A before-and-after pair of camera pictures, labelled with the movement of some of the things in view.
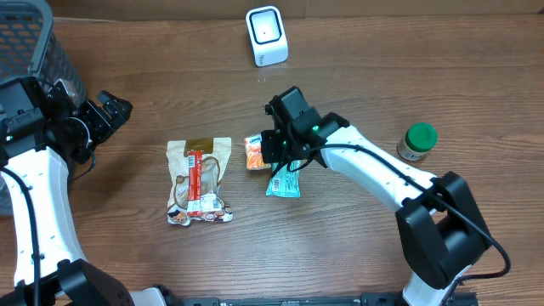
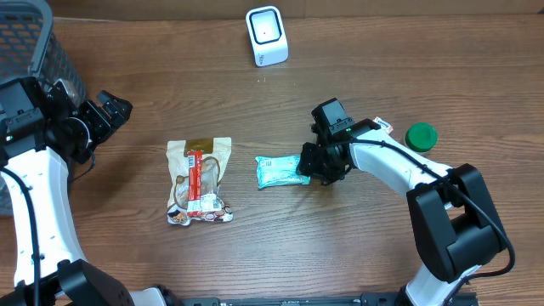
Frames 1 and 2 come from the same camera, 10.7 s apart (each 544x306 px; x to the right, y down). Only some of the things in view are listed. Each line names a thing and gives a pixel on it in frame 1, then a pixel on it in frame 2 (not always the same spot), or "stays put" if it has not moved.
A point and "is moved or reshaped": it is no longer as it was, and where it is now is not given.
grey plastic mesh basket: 31,47 stays put
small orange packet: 254,154 → 384,126
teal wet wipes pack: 286,184 is moved or reshaped
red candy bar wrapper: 195,184 stays put
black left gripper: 100,117 stays put
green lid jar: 418,138 stays put
